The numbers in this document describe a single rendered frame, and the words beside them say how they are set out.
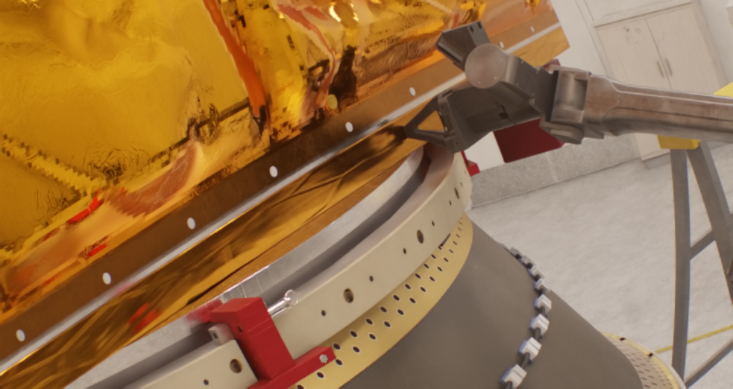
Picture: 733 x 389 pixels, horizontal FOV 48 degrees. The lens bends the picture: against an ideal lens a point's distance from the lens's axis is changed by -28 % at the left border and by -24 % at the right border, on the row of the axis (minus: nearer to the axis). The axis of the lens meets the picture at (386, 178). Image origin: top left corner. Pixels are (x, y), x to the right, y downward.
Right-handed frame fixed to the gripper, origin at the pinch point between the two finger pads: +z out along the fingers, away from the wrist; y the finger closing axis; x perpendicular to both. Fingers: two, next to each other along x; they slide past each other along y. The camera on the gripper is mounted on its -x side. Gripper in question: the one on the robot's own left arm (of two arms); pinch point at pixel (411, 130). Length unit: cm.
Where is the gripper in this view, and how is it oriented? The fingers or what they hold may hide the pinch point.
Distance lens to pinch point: 132.0
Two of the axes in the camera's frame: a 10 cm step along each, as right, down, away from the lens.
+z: -8.0, 2.3, 5.6
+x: 3.7, 9.2, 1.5
